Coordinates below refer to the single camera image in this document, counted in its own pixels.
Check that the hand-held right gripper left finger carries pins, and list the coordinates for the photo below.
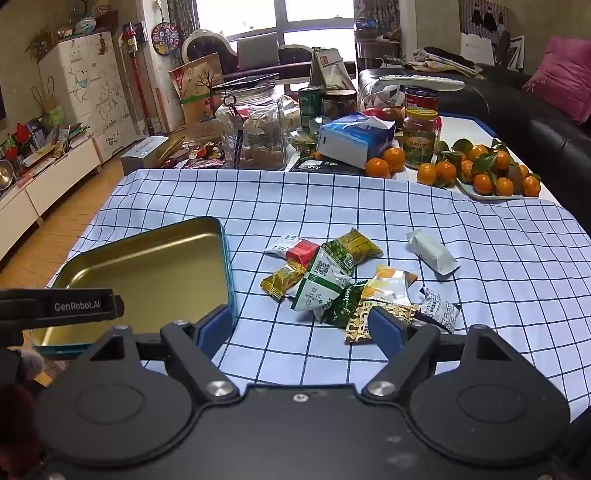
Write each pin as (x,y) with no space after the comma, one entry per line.
(214,330)

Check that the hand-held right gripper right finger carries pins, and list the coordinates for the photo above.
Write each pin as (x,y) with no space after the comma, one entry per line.
(385,332)

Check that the brown patterned snack packet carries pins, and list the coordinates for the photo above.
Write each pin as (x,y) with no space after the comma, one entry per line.
(358,325)

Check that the yellow and silver snack packet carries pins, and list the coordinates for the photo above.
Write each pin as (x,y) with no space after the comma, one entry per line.
(390,284)

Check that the dark green snack packet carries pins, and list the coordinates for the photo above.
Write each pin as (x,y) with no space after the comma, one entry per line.
(344,307)

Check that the white black-print snack packet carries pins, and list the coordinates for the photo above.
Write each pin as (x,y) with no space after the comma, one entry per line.
(441,307)

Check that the gold snack packet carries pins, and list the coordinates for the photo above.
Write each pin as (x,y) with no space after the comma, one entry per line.
(281,279)

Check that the teal and gold tin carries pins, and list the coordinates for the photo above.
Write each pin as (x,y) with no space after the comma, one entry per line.
(147,277)

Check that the white and green snack packet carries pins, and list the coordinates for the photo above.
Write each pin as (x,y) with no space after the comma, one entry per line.
(318,281)

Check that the plain white snack packet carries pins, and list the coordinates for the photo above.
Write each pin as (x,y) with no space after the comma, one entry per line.
(431,253)

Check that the red and white snack packet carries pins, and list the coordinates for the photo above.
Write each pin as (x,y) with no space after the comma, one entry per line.
(300,251)

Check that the blue checked tablecloth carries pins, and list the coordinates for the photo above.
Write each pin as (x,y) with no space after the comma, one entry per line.
(461,300)

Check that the dark red fuzzy clothing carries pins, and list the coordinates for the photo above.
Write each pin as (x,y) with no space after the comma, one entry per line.
(16,415)

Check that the white TV console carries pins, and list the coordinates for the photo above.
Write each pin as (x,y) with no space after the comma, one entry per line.
(51,184)

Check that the metal bowl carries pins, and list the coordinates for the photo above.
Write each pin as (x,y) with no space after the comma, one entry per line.
(5,171)

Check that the pale green plate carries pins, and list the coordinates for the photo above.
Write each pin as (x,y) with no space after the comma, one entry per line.
(480,196)

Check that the grey cardboard box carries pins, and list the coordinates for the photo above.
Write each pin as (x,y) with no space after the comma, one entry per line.
(145,154)

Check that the pile of colourful wrappers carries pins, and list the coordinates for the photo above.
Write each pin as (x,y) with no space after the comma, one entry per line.
(198,154)

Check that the black notebook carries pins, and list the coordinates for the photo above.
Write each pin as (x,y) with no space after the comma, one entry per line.
(323,167)

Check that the yellow-lid glass jar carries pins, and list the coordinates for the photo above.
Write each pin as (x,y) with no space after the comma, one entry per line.
(419,138)

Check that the blue tissue pack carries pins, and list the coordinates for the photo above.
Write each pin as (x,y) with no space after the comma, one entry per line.
(351,138)

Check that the large glass jar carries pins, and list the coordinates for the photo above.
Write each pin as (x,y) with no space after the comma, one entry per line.
(251,129)

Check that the pile of leafy tangerines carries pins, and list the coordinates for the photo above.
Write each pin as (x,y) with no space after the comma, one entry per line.
(501,159)

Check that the white cartoon cabinet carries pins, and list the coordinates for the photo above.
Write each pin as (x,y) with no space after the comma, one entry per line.
(87,92)

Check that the red apple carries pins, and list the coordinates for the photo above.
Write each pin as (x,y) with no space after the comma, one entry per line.
(381,113)

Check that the green can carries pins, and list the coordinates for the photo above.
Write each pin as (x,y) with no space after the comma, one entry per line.
(310,110)

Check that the red stick vacuum cleaner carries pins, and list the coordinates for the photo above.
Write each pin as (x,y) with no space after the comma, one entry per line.
(136,74)

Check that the tree print gift bag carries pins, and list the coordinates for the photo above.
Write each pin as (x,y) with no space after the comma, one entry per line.
(198,87)

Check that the black leather sofa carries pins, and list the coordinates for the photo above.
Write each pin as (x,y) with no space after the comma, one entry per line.
(531,120)

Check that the desk calendar stand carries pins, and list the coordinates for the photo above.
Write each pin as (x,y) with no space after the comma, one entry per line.
(325,69)

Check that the grey cushion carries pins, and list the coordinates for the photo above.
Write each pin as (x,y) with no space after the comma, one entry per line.
(257,54)

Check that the pink cushion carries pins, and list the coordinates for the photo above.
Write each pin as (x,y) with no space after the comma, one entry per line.
(561,78)

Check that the round decorated wall plate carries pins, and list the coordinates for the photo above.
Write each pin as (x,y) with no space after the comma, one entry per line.
(165,38)

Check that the wall poster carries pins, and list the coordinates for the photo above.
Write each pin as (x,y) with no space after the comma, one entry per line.
(485,16)

